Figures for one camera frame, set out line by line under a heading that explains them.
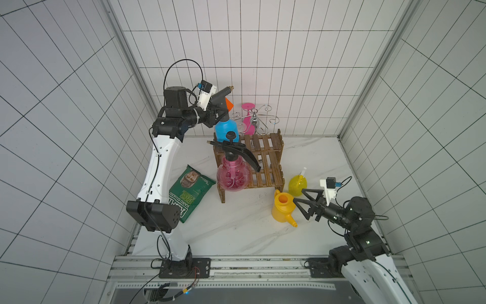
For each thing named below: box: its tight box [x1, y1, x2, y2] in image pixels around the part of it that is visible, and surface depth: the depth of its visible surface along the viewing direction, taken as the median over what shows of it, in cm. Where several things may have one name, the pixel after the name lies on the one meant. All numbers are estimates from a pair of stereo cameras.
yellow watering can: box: [272, 189, 299, 228], surface depth 81 cm
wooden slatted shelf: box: [213, 128, 286, 204], surface depth 85 cm
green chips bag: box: [168, 164, 217, 224], surface depth 92 cm
